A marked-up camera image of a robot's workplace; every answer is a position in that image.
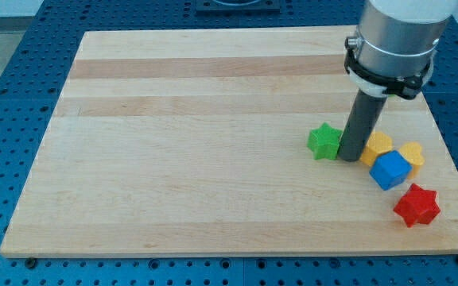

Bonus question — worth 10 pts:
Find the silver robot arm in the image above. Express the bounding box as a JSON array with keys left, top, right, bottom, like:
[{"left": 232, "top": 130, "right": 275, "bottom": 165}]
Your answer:
[{"left": 344, "top": 0, "right": 457, "bottom": 100}]

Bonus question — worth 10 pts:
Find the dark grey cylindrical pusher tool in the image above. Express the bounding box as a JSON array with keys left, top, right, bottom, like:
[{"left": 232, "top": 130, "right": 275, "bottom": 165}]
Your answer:
[{"left": 338, "top": 91, "right": 387, "bottom": 162}]

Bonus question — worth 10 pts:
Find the green star block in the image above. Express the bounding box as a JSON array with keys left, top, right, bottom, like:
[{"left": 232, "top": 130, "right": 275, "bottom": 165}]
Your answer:
[{"left": 307, "top": 122, "right": 342, "bottom": 160}]

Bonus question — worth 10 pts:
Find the red star block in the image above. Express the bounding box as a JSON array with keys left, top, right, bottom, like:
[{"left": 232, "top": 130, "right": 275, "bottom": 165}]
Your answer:
[{"left": 393, "top": 184, "right": 441, "bottom": 228}]

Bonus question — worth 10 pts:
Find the yellow heart block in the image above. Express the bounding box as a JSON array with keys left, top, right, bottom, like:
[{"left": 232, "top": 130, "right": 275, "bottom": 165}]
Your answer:
[{"left": 398, "top": 141, "right": 425, "bottom": 180}]

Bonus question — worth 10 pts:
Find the blue cube block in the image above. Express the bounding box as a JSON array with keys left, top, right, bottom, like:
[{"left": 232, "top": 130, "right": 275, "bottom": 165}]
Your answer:
[{"left": 369, "top": 151, "right": 412, "bottom": 191}]

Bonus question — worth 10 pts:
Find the wooden board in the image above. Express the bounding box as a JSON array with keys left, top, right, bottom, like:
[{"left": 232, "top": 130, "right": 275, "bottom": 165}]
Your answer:
[{"left": 0, "top": 26, "right": 458, "bottom": 258}]

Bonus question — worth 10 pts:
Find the yellow hexagon block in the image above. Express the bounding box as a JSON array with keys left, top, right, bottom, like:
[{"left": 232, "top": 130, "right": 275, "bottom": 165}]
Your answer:
[{"left": 359, "top": 131, "right": 393, "bottom": 167}]

